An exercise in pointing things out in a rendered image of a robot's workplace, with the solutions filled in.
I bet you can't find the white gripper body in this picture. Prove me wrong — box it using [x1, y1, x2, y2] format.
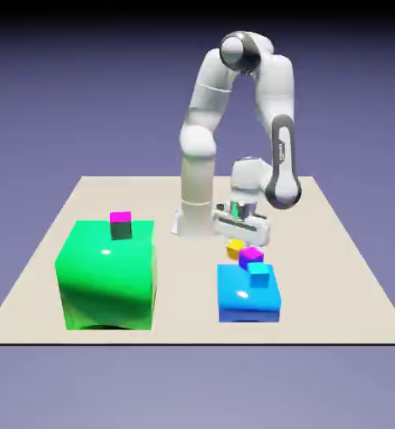
[210, 206, 272, 248]

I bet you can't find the small yellow cube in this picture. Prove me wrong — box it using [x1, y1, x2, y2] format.
[226, 238, 246, 261]

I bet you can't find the small purple cube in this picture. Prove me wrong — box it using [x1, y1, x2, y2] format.
[238, 246, 265, 271]

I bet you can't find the small cyan cube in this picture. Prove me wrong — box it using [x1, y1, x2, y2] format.
[247, 261, 271, 290]

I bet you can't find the small magenta cube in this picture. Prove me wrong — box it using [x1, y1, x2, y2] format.
[109, 210, 133, 241]

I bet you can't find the large blue box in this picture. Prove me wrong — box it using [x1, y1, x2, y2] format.
[216, 263, 283, 323]

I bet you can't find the large green box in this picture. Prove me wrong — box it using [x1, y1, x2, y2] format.
[55, 219, 157, 332]

